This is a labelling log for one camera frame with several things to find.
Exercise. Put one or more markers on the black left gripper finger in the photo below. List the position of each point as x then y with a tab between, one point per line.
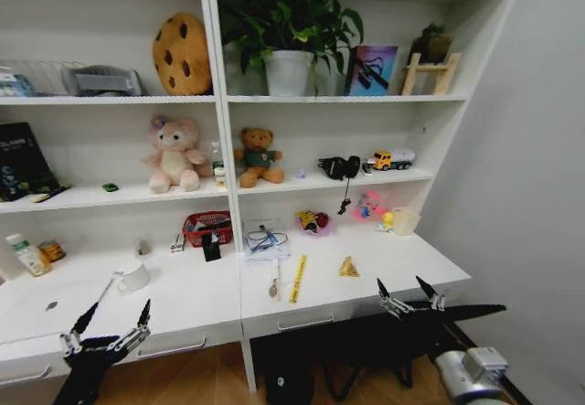
135	334
75	334

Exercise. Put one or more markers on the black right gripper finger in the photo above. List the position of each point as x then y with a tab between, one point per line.
436	301
392	304

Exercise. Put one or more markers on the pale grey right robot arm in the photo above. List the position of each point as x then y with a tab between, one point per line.
466	377

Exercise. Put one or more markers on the black chair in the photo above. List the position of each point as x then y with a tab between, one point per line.
365	345

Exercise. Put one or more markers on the thin metal rod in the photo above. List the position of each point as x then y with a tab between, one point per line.
107	288

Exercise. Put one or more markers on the yellow triangular snack pack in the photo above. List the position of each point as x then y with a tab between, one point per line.
349	269

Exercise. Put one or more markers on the white mug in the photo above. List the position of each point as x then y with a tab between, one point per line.
137	277

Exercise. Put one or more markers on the yellow duck figure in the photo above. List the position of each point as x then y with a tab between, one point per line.
386	221

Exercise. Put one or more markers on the translucent plastic container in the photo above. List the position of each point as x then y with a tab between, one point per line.
406	222

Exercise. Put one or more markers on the orange tin can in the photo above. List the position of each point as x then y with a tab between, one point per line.
52	252

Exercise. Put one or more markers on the white capped yellow bottle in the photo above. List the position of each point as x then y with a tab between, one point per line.
32	258

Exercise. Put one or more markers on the yellow ruler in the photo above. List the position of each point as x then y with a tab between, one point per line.
298	279

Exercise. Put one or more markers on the pink frilly basket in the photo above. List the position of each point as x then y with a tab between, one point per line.
326	231

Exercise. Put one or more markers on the pink plastic toy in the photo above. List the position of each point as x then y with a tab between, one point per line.
370	204

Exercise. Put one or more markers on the red round toy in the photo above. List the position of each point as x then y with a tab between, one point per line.
322	220

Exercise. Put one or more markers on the black card stand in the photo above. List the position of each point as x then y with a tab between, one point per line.
211	249

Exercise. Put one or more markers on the metal spoon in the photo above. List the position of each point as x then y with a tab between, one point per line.
274	291

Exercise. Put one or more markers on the yellow pikachu toy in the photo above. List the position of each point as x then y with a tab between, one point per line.
305	220

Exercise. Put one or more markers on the red plastic basket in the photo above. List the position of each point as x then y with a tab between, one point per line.
226	236

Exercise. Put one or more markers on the black yellow pen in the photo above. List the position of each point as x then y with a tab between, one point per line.
52	193

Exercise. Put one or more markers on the clear plastic bag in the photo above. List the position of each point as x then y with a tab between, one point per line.
256	256

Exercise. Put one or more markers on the yellow toy truck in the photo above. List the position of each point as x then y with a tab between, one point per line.
390	159

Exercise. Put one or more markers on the black headset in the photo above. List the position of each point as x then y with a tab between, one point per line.
338	166

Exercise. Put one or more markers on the green toy car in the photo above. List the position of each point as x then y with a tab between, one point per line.
110	187

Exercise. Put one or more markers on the small purple figure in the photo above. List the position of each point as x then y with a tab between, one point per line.
301	173

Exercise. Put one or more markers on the black printed box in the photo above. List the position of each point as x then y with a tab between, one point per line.
23	163

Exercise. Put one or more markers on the pink plush bunny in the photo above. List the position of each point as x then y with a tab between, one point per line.
173	153

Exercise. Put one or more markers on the small clear bottle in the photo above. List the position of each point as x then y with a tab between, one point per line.
219	167

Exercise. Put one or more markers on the brown teddy bear green shirt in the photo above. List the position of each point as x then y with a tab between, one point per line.
258	156

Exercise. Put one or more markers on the wooden plant stand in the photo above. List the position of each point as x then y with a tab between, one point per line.
429	69

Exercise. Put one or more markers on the purple printed box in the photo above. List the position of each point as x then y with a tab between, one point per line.
372	69

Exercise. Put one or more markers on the white shelving desk unit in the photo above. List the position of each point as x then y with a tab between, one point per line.
219	103

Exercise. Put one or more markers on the white plant pot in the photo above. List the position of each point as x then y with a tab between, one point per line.
289	73

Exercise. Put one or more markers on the grey storage box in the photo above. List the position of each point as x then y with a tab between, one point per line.
103	81

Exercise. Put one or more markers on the blue white small box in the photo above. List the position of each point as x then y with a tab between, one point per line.
13	86

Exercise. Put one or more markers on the small potted succulent plant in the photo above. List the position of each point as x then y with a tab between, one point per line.
432	44

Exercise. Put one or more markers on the clear plastic organiser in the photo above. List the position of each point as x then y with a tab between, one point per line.
41	76

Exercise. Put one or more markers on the cookie shaped plush pillow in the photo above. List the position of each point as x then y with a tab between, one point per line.
183	53

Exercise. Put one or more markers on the green leafy houseplant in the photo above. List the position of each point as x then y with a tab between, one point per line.
283	7

